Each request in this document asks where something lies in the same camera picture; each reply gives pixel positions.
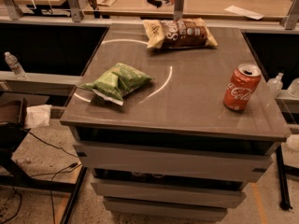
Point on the red coke can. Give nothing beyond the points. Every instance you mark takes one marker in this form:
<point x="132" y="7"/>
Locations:
<point x="243" y="83"/>

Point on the green jalapeno chip bag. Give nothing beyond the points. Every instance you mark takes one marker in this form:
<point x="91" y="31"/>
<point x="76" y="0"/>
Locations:
<point x="118" y="81"/>

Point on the brown and yellow chip bag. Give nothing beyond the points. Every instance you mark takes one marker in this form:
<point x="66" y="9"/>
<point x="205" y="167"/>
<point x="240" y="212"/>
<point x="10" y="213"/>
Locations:
<point x="180" y="33"/>

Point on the grey drawer cabinet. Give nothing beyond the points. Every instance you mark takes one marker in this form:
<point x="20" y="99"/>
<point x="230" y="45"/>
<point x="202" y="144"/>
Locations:
<point x="173" y="148"/>

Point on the white crumpled paper towel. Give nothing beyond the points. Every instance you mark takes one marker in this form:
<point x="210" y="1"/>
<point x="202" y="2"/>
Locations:
<point x="37" y="116"/>

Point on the white paper sheet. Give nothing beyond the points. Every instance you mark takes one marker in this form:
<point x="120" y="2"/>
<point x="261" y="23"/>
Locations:
<point x="244" y="12"/>

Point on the clear plastic water bottle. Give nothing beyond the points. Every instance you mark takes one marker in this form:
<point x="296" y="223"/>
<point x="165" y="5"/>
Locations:
<point x="15" y="66"/>

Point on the wooden background desk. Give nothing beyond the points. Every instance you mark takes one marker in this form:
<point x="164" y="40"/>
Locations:
<point x="269" y="9"/>

